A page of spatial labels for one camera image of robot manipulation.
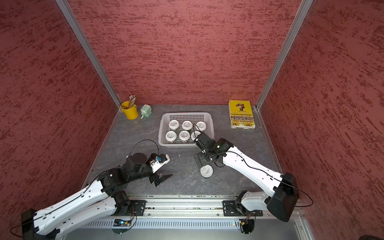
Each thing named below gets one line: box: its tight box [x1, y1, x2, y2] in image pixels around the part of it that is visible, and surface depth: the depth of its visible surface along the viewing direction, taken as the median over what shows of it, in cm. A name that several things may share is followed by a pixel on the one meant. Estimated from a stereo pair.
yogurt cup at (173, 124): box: [168, 119, 180, 130], surface depth 101 cm
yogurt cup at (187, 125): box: [181, 120, 193, 131], surface depth 100 cm
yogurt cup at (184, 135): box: [178, 130, 191, 141], surface depth 96 cm
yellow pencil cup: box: [121, 101, 139, 120], surface depth 111 cm
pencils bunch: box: [128, 95, 136, 109], surface depth 105 cm
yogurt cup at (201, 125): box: [196, 121, 207, 131], surface depth 102 cm
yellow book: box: [228, 100, 256, 130], surface depth 112 cm
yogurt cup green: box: [200, 164, 214, 178], surface depth 82 cm
